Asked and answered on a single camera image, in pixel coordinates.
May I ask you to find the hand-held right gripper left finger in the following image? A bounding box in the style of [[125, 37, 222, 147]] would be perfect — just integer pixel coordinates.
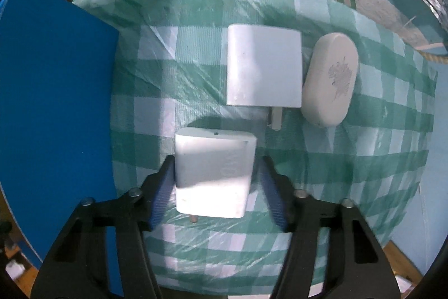
[[31, 155, 176, 299]]

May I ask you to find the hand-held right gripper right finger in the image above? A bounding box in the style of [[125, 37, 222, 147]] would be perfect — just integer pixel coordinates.
[[261, 155, 401, 299]]

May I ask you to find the white charger plug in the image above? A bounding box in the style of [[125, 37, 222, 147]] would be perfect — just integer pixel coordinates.
[[174, 129, 258, 223], [226, 24, 303, 131]]

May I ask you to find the green checkered tablecloth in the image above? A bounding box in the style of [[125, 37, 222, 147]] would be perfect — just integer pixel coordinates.
[[72, 0, 440, 298]]

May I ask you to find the white oval case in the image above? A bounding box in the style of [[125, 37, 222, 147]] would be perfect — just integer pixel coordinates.
[[302, 32, 358, 128]]

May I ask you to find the blue cardboard box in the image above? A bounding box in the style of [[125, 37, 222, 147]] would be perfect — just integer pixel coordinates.
[[0, 0, 123, 299]]

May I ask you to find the beige rope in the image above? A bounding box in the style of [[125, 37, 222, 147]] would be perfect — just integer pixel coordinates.
[[418, 43, 448, 65]]

